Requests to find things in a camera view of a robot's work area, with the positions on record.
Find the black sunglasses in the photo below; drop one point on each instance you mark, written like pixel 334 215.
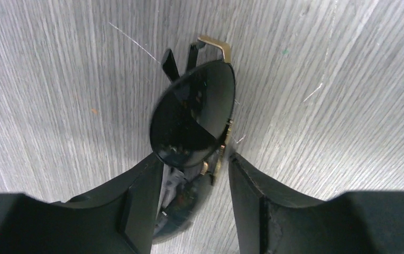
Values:
pixel 189 131

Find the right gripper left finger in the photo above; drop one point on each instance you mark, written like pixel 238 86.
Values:
pixel 115 217

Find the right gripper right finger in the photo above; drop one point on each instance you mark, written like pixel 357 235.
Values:
pixel 271 217

